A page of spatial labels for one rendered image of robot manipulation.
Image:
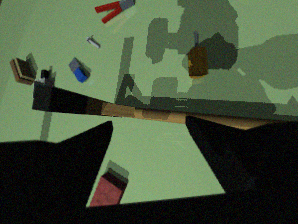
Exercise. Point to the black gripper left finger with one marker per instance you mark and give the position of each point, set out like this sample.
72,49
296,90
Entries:
68,168

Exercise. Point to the blue-handled knife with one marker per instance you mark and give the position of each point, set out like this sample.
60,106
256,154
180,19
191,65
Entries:
79,72

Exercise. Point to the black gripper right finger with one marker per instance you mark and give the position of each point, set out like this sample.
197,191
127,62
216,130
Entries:
236,156

